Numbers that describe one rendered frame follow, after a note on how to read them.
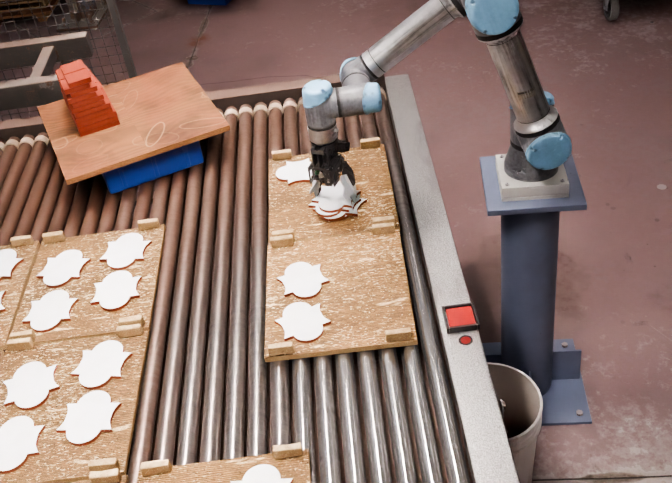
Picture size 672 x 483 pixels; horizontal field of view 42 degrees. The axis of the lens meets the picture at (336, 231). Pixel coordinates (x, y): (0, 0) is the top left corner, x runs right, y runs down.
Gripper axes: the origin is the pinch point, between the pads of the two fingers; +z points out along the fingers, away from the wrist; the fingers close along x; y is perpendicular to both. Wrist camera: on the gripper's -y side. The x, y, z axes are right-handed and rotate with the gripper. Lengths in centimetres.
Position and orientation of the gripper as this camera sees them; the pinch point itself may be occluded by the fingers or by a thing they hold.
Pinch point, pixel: (336, 196)
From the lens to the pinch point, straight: 235.8
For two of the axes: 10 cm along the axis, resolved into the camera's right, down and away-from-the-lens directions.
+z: 1.2, 7.8, 6.2
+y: -3.6, 6.1, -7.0
